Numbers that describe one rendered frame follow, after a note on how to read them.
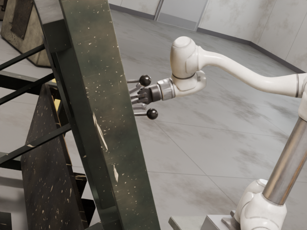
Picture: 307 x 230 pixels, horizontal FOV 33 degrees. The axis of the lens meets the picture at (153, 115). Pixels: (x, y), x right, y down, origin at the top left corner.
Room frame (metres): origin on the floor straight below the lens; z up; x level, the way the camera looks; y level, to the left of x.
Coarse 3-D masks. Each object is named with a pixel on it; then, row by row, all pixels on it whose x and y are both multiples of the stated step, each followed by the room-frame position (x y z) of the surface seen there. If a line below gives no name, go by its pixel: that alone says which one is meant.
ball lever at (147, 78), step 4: (144, 76) 1.53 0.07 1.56; (148, 76) 1.53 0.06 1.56; (128, 80) 1.54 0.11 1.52; (132, 80) 1.54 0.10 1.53; (136, 80) 1.54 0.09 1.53; (140, 80) 1.52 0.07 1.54; (144, 80) 1.52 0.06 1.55; (148, 80) 1.52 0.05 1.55; (144, 84) 1.52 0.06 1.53; (148, 84) 1.53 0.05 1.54
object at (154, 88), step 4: (152, 84) 2.13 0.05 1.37; (156, 84) 2.12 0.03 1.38; (144, 88) 2.10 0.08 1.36; (148, 88) 2.10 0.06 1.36; (152, 88) 2.10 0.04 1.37; (156, 88) 2.10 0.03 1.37; (140, 92) 2.09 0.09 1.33; (144, 92) 2.10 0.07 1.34; (148, 92) 2.10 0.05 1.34; (152, 92) 2.09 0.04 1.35; (156, 92) 2.09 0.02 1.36; (144, 96) 2.10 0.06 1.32; (148, 96) 2.11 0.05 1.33; (152, 96) 2.09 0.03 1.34; (156, 96) 2.09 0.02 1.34; (160, 96) 2.10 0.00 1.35; (148, 100) 2.11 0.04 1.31; (152, 100) 2.12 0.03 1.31; (156, 100) 2.10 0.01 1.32; (148, 104) 2.11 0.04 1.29
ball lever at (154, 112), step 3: (150, 108) 1.56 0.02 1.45; (153, 108) 1.56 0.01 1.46; (147, 111) 1.56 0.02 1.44; (150, 111) 1.55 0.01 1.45; (153, 111) 1.55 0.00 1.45; (156, 111) 1.55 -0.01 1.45; (135, 114) 1.57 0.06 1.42; (138, 114) 1.56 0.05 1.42; (141, 114) 1.56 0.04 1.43; (144, 114) 1.56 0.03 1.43; (147, 114) 1.55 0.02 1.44; (150, 114) 1.54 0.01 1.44; (153, 114) 1.54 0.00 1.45; (156, 114) 1.55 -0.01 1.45; (150, 117) 1.54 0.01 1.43; (153, 117) 1.54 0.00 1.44; (156, 117) 1.55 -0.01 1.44
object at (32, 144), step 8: (40, 48) 3.17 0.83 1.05; (24, 56) 3.13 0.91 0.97; (0, 64) 3.09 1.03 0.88; (8, 64) 3.10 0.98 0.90; (40, 80) 2.66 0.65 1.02; (48, 80) 2.68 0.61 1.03; (24, 88) 2.63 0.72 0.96; (32, 88) 2.65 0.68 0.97; (8, 96) 2.60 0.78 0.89; (16, 96) 2.62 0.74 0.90; (0, 104) 2.59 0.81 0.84; (64, 128) 2.08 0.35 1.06; (48, 136) 2.06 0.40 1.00; (56, 136) 2.08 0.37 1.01; (32, 144) 2.04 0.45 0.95; (40, 144) 2.05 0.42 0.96; (16, 152) 2.01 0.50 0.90; (24, 152) 2.03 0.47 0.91; (0, 160) 1.99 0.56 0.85; (8, 160) 2.00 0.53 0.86; (96, 224) 1.43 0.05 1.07
